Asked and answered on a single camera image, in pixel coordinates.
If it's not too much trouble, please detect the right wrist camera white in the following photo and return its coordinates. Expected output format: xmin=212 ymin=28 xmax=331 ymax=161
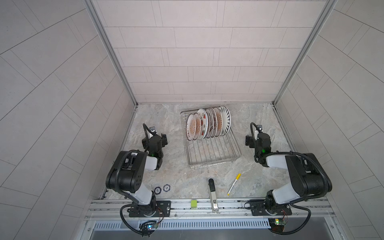
xmin=256 ymin=125 xmax=263 ymax=133

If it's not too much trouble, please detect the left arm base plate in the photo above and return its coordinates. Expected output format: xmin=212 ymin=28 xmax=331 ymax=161
xmin=127 ymin=201 xmax=172 ymax=218

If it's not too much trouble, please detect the green small block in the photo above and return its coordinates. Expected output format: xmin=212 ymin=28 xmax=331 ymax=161
xmin=191 ymin=200 xmax=198 ymax=209

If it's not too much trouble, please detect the yellow white marker pen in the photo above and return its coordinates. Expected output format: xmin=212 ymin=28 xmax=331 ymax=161
xmin=227 ymin=174 xmax=242 ymax=196

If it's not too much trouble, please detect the metal wire dish rack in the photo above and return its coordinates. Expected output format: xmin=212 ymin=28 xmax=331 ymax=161
xmin=180 ymin=109 xmax=242 ymax=169

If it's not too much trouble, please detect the left green circuit board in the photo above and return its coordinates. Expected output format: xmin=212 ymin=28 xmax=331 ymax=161
xmin=141 ymin=221 xmax=159 ymax=232

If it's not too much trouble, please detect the orange sunburst plate rear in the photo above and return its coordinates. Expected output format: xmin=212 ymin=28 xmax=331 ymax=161
xmin=214 ymin=107 xmax=223 ymax=137

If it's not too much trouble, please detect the watermelon pattern white plate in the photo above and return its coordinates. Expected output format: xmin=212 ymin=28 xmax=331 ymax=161
xmin=197 ymin=109 xmax=208 ymax=140

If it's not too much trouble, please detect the blue striped white plate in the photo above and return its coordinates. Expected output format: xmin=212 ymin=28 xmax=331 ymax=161
xmin=219 ymin=106 xmax=231 ymax=136

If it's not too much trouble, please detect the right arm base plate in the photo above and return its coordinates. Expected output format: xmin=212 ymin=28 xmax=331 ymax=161
xmin=244 ymin=200 xmax=292 ymax=217

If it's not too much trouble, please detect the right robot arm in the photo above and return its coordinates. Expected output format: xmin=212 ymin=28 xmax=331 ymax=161
xmin=246 ymin=123 xmax=333 ymax=215

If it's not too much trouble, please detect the black silver handheld tool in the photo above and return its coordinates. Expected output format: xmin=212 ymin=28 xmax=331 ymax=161
xmin=208 ymin=179 xmax=219 ymax=213

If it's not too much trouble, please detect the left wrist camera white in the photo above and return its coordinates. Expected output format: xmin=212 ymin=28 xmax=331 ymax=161
xmin=149 ymin=127 xmax=157 ymax=135

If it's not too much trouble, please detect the aluminium front rail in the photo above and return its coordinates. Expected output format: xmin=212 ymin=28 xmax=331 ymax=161
xmin=85 ymin=196 xmax=335 ymax=221

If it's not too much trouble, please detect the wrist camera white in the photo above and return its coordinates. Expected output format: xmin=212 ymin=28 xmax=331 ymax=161
xmin=256 ymin=125 xmax=263 ymax=133
xmin=149 ymin=127 xmax=157 ymax=135

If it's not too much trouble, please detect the orange sunburst plate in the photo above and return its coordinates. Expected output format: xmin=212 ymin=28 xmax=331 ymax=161
xmin=186 ymin=114 xmax=196 ymax=141
xmin=214 ymin=107 xmax=223 ymax=137
xmin=211 ymin=108 xmax=218 ymax=137
xmin=193 ymin=113 xmax=202 ymax=140

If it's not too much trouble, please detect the green circuit board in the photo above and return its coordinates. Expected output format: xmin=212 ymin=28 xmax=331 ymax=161
xmin=269 ymin=219 xmax=287 ymax=234
xmin=141 ymin=221 xmax=159 ymax=232

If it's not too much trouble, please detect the orange sunburst plate front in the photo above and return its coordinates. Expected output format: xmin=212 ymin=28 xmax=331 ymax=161
xmin=186 ymin=114 xmax=196 ymax=141

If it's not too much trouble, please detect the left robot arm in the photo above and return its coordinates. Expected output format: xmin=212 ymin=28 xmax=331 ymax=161
xmin=105 ymin=124 xmax=168 ymax=217

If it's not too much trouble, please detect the red text white plate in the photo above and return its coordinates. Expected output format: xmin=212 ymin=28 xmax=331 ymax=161
xmin=206 ymin=108 xmax=214 ymax=139

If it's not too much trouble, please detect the perforated vent strip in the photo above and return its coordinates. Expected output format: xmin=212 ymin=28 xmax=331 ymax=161
xmin=94 ymin=219 xmax=271 ymax=231

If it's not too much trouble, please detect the right green circuit board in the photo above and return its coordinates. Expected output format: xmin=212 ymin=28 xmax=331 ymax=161
xmin=269 ymin=219 xmax=287 ymax=234

